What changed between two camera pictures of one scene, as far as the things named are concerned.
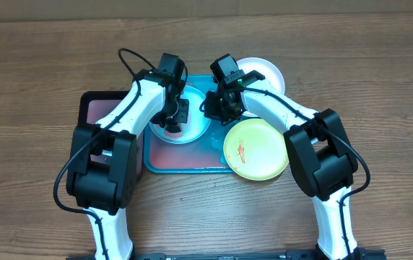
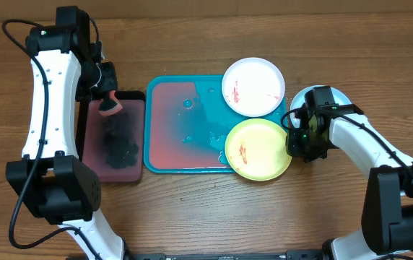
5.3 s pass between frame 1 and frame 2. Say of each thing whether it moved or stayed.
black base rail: stayed
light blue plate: moved
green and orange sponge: moved
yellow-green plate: stayed
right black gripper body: moved
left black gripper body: moved
